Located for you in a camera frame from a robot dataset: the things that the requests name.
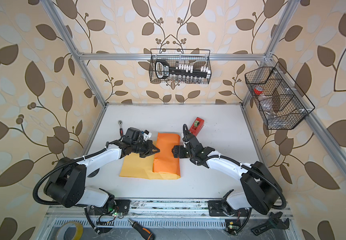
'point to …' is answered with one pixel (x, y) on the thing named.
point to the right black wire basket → (281, 102)
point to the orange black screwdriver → (147, 233)
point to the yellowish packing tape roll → (59, 234)
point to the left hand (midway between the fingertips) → (160, 149)
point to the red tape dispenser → (196, 126)
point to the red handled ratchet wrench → (121, 131)
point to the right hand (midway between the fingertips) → (178, 151)
